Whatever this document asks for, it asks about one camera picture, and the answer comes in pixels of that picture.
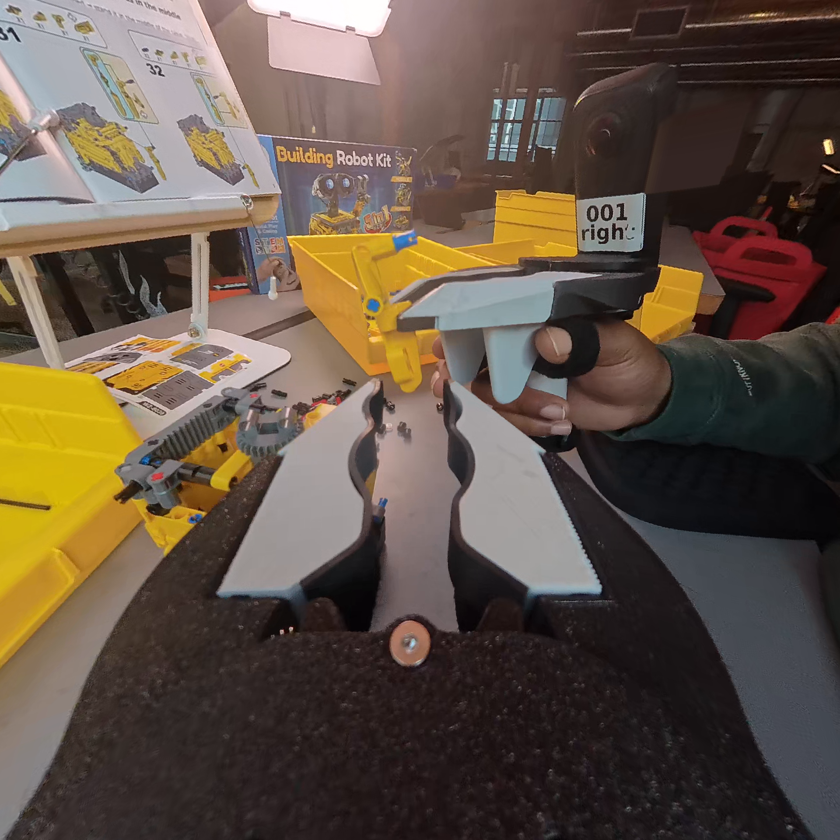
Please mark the yellow lego connector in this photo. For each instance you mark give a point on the yellow lego connector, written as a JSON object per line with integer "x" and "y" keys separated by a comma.
{"x": 371, "y": 275}

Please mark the bright studio light panel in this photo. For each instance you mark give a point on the bright studio light panel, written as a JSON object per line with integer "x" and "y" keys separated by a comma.
{"x": 328, "y": 52}

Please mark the yellow lego vehicle model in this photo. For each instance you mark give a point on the yellow lego vehicle model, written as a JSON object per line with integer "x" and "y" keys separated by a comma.
{"x": 190, "y": 433}

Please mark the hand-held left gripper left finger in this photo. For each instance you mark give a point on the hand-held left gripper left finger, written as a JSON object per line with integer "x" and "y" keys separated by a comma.
{"x": 295, "y": 518}

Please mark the scattered small lego pieces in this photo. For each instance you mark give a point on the scattered small lego pieces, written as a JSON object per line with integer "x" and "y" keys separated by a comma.
{"x": 401, "y": 430}

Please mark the lego instruction booklet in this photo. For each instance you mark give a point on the lego instruction booklet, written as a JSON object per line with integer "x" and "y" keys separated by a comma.
{"x": 131, "y": 98}

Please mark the red plastic crate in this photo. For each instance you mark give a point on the red plastic crate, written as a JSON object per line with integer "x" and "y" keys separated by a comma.
{"x": 774, "y": 289}
{"x": 728, "y": 229}

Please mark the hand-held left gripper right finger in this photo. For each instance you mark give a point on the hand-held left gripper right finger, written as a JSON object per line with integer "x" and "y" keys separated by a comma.
{"x": 525, "y": 518}

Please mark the thin black lego axle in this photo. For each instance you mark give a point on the thin black lego axle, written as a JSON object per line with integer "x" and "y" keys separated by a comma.
{"x": 26, "y": 504}

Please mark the person's black pants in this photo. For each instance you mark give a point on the person's black pants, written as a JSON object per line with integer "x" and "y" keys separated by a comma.
{"x": 709, "y": 492}

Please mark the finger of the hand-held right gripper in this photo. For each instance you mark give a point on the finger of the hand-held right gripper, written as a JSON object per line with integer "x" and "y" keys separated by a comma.
{"x": 492, "y": 305}
{"x": 463, "y": 358}

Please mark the lego sticker sheet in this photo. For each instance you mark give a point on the lego sticker sheet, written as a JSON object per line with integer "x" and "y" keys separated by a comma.
{"x": 157, "y": 377}

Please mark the colourful lego box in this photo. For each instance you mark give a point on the colourful lego box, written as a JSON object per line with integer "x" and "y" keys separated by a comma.
{"x": 328, "y": 197}

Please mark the dark framed window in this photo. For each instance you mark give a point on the dark framed window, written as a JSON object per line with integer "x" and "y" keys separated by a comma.
{"x": 518, "y": 131}

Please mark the person's right hand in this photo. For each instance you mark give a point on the person's right hand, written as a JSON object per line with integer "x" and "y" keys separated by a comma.
{"x": 623, "y": 380}

